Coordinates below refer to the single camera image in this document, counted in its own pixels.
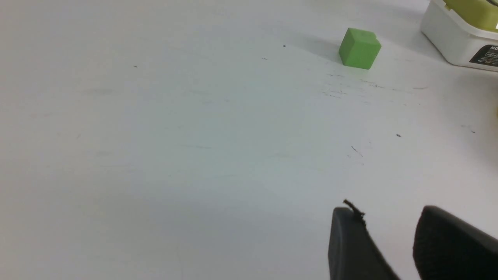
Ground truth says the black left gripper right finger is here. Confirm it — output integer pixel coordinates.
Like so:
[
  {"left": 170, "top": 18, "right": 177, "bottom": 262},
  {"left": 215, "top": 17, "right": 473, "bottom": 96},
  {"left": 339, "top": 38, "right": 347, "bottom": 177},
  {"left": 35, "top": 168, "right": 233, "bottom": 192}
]
[{"left": 412, "top": 205, "right": 498, "bottom": 280}]

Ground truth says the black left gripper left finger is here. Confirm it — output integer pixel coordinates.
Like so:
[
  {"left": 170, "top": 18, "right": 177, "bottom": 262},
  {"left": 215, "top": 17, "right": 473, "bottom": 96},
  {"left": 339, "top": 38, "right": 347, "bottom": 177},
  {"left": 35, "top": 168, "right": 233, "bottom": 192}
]
[{"left": 328, "top": 199, "right": 400, "bottom": 280}]

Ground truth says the green cube block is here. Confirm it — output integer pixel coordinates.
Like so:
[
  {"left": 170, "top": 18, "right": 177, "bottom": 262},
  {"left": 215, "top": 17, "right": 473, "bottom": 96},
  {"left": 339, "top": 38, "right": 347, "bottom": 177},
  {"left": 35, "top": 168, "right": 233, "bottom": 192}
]
[{"left": 338, "top": 27, "right": 381, "bottom": 70}]

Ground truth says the green and white lunch box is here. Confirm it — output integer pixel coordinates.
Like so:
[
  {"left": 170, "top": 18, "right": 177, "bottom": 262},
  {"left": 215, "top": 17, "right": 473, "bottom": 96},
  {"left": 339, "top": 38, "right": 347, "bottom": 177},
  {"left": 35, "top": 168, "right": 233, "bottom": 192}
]
[{"left": 421, "top": 0, "right": 498, "bottom": 72}]

